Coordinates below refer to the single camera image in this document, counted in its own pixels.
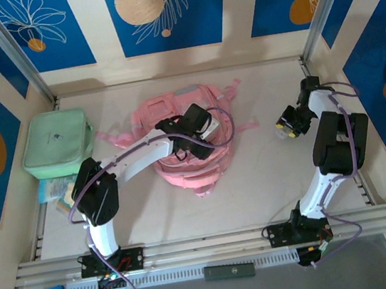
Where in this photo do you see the light blue picture booklet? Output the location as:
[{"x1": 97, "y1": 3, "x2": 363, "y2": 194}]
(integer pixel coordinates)
[{"x1": 36, "y1": 173, "x2": 84, "y2": 214}]

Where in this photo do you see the pink school backpack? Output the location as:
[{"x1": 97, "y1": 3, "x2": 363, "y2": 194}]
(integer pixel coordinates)
[{"x1": 91, "y1": 75, "x2": 269, "y2": 212}]

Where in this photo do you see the aluminium frame post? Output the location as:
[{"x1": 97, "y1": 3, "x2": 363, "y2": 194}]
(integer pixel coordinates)
[
  {"x1": 293, "y1": 0, "x2": 365, "y2": 65},
  {"x1": 0, "y1": 0, "x2": 58, "y2": 110}
]

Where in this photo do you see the mint green zip bag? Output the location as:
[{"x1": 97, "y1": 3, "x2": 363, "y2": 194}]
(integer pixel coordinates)
[{"x1": 15, "y1": 105, "x2": 101, "y2": 182}]

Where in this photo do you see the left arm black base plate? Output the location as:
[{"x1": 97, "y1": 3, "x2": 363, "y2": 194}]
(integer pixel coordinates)
[{"x1": 78, "y1": 245, "x2": 148, "y2": 280}]

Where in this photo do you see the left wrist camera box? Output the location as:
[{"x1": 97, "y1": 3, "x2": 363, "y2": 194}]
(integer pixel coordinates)
[{"x1": 197, "y1": 115, "x2": 223, "y2": 143}]

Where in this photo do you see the aluminium front rail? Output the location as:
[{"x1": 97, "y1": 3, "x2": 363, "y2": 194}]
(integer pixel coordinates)
[{"x1": 9, "y1": 208, "x2": 386, "y2": 289}]

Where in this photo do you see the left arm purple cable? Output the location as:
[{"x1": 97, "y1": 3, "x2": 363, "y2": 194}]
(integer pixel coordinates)
[{"x1": 54, "y1": 105, "x2": 259, "y2": 289}]

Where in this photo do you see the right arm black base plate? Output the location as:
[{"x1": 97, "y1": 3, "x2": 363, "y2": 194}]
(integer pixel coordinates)
[{"x1": 265, "y1": 216, "x2": 335, "y2": 250}]

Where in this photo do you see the grey slotted cable duct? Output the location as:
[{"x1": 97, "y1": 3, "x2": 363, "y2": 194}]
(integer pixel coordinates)
[{"x1": 28, "y1": 247, "x2": 301, "y2": 289}]

